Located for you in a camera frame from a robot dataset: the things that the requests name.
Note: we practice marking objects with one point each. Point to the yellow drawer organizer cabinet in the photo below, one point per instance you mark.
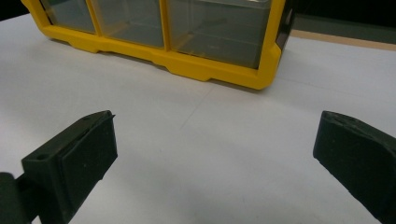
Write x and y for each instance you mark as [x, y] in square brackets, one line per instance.
[183, 63]

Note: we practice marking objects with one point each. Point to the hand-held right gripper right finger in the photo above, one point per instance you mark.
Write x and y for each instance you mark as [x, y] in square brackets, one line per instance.
[358, 155]

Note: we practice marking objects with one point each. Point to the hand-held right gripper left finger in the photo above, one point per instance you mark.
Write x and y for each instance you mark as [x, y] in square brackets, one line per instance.
[76, 161]

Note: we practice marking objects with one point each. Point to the clear plastic drawer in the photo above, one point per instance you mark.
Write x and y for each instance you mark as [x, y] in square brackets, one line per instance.
[130, 21]
[70, 14]
[218, 31]

